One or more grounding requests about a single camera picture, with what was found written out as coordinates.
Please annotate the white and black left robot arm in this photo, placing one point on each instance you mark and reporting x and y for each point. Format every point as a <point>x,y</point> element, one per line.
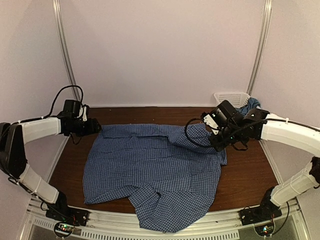
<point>16,137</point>

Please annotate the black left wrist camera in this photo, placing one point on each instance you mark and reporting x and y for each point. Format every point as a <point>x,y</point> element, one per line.
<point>71,108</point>

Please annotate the aluminium front rail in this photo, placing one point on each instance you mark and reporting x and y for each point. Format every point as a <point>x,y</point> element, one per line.
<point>152,222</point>

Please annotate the blue checked shirt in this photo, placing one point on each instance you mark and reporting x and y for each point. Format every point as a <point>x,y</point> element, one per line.
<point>139,161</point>

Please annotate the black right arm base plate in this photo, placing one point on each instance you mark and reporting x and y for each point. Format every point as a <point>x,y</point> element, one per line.
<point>258,214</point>

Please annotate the right aluminium frame post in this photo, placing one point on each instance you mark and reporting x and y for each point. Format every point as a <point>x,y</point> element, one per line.
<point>264,31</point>

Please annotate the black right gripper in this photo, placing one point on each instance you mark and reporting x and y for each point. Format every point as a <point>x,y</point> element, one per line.
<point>217,146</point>

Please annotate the left aluminium frame post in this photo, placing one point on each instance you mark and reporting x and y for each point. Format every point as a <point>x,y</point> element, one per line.
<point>63,42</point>

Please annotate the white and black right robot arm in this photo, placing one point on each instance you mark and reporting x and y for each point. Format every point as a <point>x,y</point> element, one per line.
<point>292,148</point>

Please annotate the white plastic laundry basket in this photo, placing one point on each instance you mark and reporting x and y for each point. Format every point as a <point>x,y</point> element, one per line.
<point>237,99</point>

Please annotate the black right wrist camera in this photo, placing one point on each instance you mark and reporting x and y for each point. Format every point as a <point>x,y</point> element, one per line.
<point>222,116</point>

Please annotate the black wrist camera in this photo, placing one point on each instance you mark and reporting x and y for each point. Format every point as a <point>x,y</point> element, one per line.
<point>222,116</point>
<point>71,108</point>

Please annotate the blue grey cloth in basket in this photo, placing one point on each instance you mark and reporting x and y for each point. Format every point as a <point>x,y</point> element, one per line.
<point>252,103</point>

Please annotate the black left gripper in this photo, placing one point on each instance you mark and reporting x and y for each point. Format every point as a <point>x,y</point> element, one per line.
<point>92,127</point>

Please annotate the aluminium frame post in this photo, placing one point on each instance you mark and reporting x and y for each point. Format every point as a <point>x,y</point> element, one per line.
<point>264,31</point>
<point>63,42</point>

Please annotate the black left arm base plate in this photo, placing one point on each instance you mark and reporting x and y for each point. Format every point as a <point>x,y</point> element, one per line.
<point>75,217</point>

